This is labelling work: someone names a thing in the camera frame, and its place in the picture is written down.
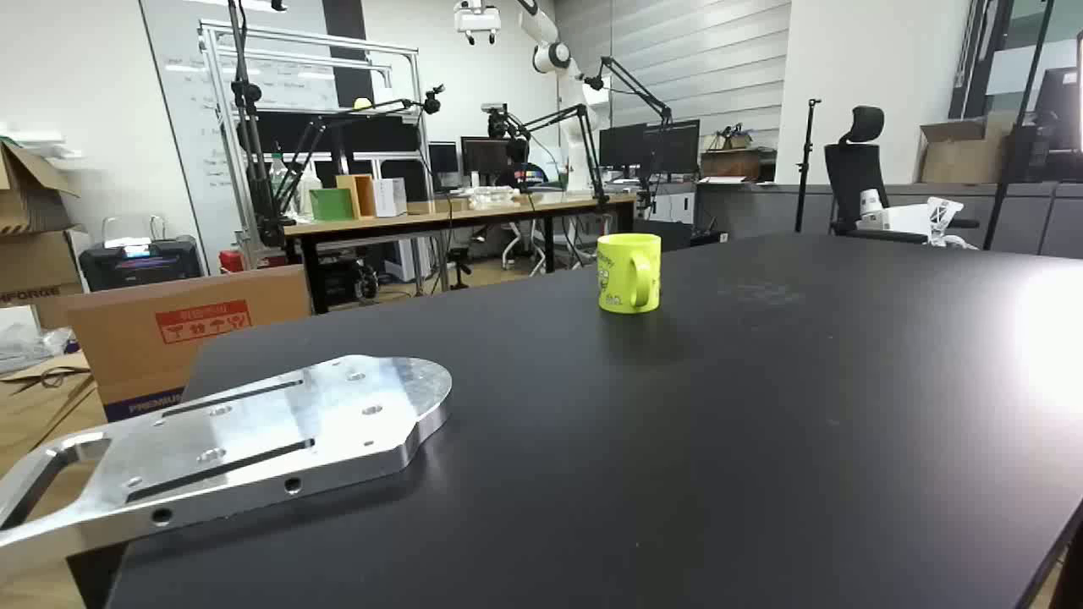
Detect white plastic bag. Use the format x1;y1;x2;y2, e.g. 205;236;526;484
858;188;967;247

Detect whiteboard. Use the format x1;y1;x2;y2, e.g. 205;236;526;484
135;0;435;270

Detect cardboard box with red label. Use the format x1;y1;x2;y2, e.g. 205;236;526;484
60;260;314;422

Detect green box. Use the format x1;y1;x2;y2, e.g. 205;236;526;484
308;184;358;224

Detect orange box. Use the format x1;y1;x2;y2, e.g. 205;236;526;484
337;173;381;224

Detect black printer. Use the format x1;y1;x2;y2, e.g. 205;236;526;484
79;235;208;294

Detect black office chair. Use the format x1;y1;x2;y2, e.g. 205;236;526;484
822;106;894;236

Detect silver metal mounting plate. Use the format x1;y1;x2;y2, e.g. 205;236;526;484
0;351;458;556

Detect stacked brown cardboard boxes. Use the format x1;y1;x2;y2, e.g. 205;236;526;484
0;132;82;300

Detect open brown cardboard box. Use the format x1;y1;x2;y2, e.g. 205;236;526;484
913;117;1018;190

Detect black computer monitor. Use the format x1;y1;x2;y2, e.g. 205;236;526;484
597;118;705;184

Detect yellow ceramic mug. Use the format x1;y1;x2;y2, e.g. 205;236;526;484
592;230;667;318

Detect long wooden desk black legs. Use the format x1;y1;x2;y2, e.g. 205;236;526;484
282;190;639;318

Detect black tripod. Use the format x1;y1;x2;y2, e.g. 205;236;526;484
223;0;297;253

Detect thin black stand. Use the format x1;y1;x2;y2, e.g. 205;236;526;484
791;96;825;236

